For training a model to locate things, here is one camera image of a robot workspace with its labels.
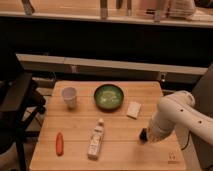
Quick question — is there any black eraser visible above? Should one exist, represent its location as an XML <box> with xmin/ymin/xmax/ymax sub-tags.
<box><xmin>139</xmin><ymin>128</ymin><xmax>148</xmax><ymax>142</ymax></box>

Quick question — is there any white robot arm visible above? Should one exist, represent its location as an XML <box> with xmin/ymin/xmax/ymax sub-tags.
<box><xmin>147</xmin><ymin>91</ymin><xmax>213</xmax><ymax>145</ymax></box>

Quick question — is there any green bowl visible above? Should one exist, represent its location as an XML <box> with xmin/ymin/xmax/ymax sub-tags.
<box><xmin>94</xmin><ymin>84</ymin><xmax>124</xmax><ymax>110</ymax></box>

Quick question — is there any white sponge block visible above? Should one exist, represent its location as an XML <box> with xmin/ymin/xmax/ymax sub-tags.
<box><xmin>127</xmin><ymin>102</ymin><xmax>141</xmax><ymax>119</ymax></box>

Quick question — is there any white paper cup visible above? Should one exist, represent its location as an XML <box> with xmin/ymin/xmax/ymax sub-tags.
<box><xmin>61</xmin><ymin>87</ymin><xmax>77</xmax><ymax>109</ymax></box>

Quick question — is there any white plastic bottle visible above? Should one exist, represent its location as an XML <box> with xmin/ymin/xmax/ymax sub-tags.
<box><xmin>87</xmin><ymin>118</ymin><xmax>104</xmax><ymax>160</ymax></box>

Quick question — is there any orange carrot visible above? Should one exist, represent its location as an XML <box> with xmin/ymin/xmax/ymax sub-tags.
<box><xmin>56</xmin><ymin>132</ymin><xmax>64</xmax><ymax>156</ymax></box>

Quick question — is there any black office chair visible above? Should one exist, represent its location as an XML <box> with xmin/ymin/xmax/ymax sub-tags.
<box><xmin>0</xmin><ymin>50</ymin><xmax>46</xmax><ymax>171</ymax></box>

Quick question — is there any black cable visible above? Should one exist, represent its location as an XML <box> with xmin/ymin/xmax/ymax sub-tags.
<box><xmin>180</xmin><ymin>130</ymin><xmax>192</xmax><ymax>151</ymax></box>

